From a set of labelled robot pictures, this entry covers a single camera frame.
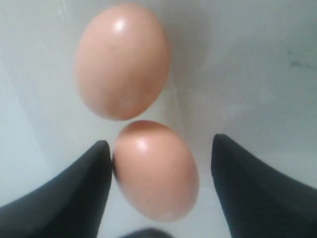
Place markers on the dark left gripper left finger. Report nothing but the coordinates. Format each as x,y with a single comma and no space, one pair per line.
71,205

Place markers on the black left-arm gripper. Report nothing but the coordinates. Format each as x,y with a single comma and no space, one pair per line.
148,233

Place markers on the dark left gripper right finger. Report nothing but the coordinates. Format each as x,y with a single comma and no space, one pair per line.
257,200

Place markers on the brown egg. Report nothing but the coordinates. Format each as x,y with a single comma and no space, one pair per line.
155,170
122,62

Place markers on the clear plastic bin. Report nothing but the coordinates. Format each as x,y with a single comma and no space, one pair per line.
245,68

